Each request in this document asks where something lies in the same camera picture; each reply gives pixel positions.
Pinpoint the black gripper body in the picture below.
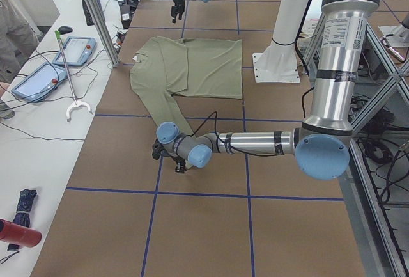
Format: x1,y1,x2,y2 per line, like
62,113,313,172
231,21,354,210
151,139,165,159
171,0,185,18

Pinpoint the green long-sleeve shirt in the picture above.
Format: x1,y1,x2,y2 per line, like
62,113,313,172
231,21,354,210
130,36,242,134

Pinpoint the long reacher grabber tool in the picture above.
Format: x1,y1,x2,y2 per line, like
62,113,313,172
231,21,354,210
54,30,93,122

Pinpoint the blue teach pendant far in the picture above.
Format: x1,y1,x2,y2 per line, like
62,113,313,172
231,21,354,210
60,36,96,67

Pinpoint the blue teach pendant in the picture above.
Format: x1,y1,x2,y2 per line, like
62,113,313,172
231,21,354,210
11,63,67,102
60,36,96,67

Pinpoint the black computer mouse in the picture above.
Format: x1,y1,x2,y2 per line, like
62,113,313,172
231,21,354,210
58,26,73,35

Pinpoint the blue teach pendant near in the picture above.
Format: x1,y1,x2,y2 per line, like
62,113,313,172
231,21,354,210
11,63,67,102

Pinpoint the folded dark blue umbrella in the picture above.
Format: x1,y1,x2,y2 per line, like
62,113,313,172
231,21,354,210
7,189,37,251

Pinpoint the red cylindrical bottle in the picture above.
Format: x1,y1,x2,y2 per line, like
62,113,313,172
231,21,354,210
1,219,42,248

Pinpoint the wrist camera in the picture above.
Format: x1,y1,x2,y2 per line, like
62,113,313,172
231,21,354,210
172,157,187,174

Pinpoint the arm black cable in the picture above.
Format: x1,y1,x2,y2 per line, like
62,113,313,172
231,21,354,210
190,110,275,157

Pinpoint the aluminium frame post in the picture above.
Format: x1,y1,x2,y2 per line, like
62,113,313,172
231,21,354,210
85,0,120,68

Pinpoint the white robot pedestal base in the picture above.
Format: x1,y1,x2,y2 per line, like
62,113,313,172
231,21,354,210
252,0,309,83

